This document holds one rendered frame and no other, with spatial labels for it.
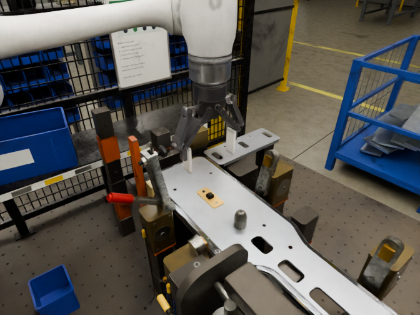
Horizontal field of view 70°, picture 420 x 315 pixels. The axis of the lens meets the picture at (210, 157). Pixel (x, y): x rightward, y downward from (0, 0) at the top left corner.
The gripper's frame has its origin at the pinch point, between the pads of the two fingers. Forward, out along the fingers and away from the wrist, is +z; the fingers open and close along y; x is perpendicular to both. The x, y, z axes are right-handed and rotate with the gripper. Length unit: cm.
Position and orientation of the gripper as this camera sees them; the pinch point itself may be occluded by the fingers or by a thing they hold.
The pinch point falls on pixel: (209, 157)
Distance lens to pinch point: 75.7
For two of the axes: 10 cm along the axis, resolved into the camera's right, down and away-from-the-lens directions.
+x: 6.0, 4.5, -6.6
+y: -8.0, 3.4, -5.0
